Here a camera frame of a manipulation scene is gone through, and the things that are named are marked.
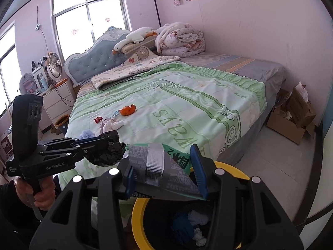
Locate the black fan cable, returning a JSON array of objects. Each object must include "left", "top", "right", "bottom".
[{"left": 53, "top": 85, "right": 76, "bottom": 103}]

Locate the white framed window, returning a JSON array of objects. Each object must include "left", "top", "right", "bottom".
[
  {"left": 51, "top": 0, "right": 130, "bottom": 60},
  {"left": 0, "top": 23, "right": 19, "bottom": 115}
]

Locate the black hanging wall cable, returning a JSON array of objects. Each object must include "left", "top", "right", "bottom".
[{"left": 35, "top": 5, "right": 52, "bottom": 55}]

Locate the dark bin with orange rim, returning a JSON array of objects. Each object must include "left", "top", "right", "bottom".
[{"left": 55, "top": 115, "right": 69, "bottom": 136}]

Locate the folded pink floral quilt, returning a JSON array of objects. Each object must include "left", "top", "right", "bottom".
[{"left": 155, "top": 22, "right": 206, "bottom": 57}]

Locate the white drawer cabinet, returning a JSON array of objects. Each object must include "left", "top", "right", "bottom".
[{"left": 42, "top": 78, "right": 77, "bottom": 125}]

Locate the person's left hand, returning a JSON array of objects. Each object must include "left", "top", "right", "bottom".
[{"left": 14, "top": 176, "right": 57, "bottom": 209}]

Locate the silver foil packet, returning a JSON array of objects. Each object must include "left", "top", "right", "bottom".
[{"left": 127, "top": 143, "right": 209, "bottom": 201}]

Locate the white desk fan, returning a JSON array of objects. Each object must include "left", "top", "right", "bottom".
[{"left": 46, "top": 52, "right": 62, "bottom": 85}]

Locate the low open cardboard box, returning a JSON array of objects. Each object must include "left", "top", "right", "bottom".
[{"left": 267, "top": 104, "right": 315, "bottom": 145}]

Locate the white box appliance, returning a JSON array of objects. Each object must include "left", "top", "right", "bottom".
[{"left": 32, "top": 66, "right": 48, "bottom": 90}]

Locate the white printed carton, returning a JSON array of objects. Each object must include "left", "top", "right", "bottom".
[{"left": 0, "top": 133, "right": 13, "bottom": 162}]

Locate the bed with blue tufted headboard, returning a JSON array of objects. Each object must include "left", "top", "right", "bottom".
[{"left": 64, "top": 26, "right": 288, "bottom": 162}]

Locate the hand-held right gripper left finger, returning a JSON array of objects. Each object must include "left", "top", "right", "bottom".
[{"left": 31, "top": 161, "right": 136, "bottom": 250}]

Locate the black trash bin yellow rim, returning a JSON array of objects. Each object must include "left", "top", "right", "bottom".
[{"left": 131, "top": 160, "right": 251, "bottom": 250}]

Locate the tall cardboard box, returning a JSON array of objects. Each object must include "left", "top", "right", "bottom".
[{"left": 287, "top": 87, "right": 317, "bottom": 128}]

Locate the white plastic bag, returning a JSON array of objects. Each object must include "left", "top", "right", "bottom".
[{"left": 295, "top": 81, "right": 309, "bottom": 102}]

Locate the brown striped pillow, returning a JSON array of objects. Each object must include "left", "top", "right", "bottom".
[{"left": 121, "top": 35, "right": 158, "bottom": 58}]

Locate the striped grey bed sheet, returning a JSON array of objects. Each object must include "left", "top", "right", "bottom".
[{"left": 75, "top": 52, "right": 288, "bottom": 159}]

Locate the bear print blanket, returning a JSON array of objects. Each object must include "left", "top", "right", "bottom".
[{"left": 91, "top": 45, "right": 181, "bottom": 91}]

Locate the black plastic bag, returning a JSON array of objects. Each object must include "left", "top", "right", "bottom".
[{"left": 88, "top": 131, "right": 127, "bottom": 166}]

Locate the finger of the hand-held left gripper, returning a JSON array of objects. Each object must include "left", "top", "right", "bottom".
[
  {"left": 74, "top": 136, "right": 108, "bottom": 147},
  {"left": 82, "top": 143, "right": 111, "bottom": 157}
]

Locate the person's left forearm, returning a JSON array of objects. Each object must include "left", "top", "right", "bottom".
[{"left": 0, "top": 181, "right": 39, "bottom": 250}]

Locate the silver blister pack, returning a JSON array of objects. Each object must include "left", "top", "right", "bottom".
[{"left": 146, "top": 143, "right": 165, "bottom": 185}]

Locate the round table mirror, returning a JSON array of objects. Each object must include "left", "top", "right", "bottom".
[{"left": 20, "top": 73, "right": 37, "bottom": 94}]

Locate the pink white wrapper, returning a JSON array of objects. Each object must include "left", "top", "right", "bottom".
[{"left": 100, "top": 118, "right": 124, "bottom": 133}]

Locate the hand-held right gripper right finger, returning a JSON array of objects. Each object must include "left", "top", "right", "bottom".
[{"left": 190, "top": 144, "right": 303, "bottom": 250}]

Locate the green floral quilt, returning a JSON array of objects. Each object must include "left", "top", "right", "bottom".
[{"left": 58, "top": 61, "right": 268, "bottom": 230}]

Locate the white goose plush toy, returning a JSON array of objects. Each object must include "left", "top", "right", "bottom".
[{"left": 112, "top": 27, "right": 159, "bottom": 56}]

